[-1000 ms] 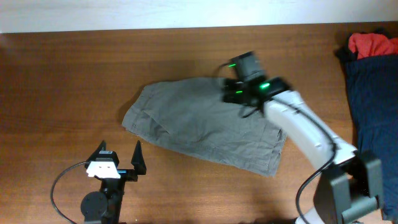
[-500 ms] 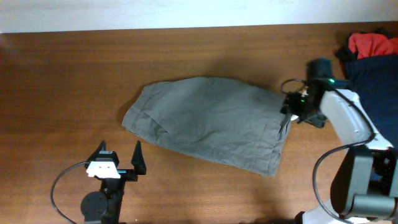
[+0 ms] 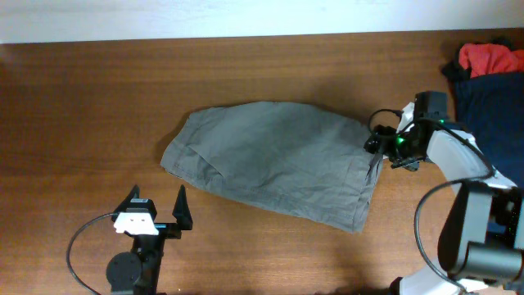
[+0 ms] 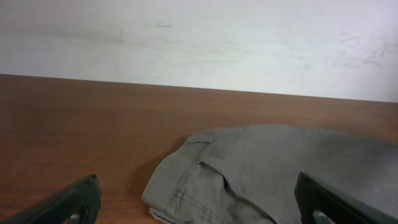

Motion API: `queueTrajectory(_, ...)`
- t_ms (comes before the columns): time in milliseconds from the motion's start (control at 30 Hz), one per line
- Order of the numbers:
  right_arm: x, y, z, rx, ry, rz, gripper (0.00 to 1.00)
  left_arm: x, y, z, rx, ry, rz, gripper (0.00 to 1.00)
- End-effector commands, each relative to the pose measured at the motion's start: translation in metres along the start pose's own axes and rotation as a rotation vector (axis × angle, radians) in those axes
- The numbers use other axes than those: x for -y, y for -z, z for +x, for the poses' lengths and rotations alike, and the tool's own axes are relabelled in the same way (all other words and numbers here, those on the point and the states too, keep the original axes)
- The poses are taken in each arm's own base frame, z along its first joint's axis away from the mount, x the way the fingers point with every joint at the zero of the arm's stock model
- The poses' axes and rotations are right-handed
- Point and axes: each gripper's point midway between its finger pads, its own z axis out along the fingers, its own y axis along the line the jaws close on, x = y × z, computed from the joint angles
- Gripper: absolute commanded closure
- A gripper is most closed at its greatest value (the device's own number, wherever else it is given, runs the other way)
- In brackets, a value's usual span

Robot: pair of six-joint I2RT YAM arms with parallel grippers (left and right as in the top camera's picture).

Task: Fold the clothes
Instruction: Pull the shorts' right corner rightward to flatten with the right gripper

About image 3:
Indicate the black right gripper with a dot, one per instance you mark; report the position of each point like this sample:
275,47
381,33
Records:
381,143

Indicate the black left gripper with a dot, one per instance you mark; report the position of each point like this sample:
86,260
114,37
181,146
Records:
180,212

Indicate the grey shorts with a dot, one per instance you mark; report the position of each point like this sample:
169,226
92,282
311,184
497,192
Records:
292,158

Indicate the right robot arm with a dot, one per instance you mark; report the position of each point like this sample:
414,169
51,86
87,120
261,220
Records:
481,243

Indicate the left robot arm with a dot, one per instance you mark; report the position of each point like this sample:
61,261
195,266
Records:
136,272

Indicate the navy blue garment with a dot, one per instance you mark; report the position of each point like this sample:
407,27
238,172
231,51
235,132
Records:
491,106

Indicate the red garment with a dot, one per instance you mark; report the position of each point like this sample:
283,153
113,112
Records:
489,58

